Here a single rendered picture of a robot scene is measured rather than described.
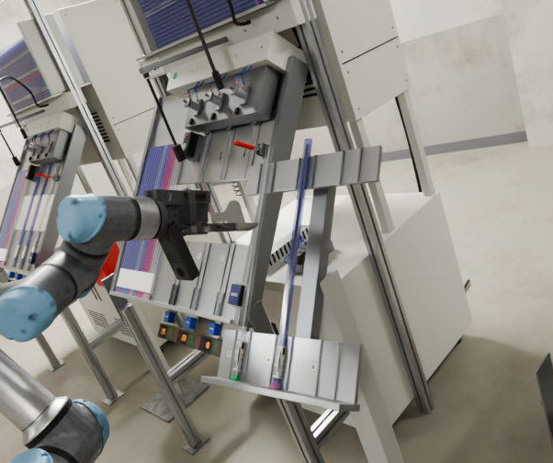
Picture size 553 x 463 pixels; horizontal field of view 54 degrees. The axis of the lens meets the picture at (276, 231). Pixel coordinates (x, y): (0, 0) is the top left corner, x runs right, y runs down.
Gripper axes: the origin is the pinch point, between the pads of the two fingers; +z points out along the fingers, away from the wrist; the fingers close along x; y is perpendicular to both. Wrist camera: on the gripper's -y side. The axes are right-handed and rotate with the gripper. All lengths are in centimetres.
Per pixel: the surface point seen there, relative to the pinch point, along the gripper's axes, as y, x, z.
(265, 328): -23.7, 10.7, 20.3
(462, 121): 82, 79, 322
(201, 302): -18.4, 33.2, 20.0
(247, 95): 36.0, 19.4, 26.4
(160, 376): -50, 85, 44
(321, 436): -56, 11, 41
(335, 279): -11.2, -13.3, 16.6
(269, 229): 0.5, 12.9, 25.9
